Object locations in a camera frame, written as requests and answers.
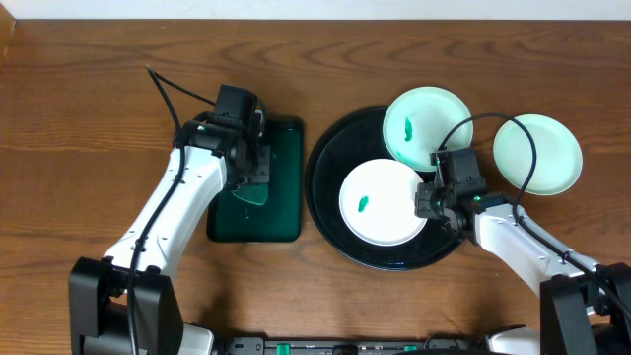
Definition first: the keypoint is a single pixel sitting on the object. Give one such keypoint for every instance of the black rectangular water tray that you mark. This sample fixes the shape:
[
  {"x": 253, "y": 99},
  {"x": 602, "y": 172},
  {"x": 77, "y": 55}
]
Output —
[{"x": 279, "y": 220}]

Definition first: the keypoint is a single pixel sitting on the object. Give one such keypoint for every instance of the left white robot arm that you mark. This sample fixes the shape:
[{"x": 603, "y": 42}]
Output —
[{"x": 125, "y": 302}]

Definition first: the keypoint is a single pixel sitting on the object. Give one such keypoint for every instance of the round black tray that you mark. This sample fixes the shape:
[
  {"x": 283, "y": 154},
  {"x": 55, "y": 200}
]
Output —
[{"x": 355, "y": 139}]

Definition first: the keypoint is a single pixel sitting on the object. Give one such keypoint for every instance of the white plate green stain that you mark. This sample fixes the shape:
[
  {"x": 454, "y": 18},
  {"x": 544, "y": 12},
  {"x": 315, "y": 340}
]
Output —
[{"x": 376, "y": 202}]

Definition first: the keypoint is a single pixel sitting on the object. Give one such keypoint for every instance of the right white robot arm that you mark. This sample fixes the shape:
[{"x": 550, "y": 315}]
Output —
[{"x": 584, "y": 305}]

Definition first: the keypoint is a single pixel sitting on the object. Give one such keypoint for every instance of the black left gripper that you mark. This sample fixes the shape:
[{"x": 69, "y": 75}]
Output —
[{"x": 261, "y": 168}]

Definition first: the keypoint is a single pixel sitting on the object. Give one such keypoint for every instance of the light green plate green stain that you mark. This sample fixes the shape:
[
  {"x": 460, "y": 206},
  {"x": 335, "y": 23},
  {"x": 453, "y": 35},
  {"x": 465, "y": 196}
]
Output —
[{"x": 417, "y": 122}]

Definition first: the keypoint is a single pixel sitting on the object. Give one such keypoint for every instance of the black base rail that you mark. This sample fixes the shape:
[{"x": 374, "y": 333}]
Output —
[{"x": 261, "y": 346}]

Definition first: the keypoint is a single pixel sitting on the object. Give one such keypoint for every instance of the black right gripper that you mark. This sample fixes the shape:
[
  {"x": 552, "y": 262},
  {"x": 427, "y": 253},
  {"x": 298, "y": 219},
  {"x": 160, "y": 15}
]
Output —
[{"x": 422, "y": 207}]

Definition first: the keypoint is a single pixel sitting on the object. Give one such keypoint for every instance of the green scouring pad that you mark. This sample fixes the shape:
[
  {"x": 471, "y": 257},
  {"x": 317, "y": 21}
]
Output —
[{"x": 255, "y": 194}]

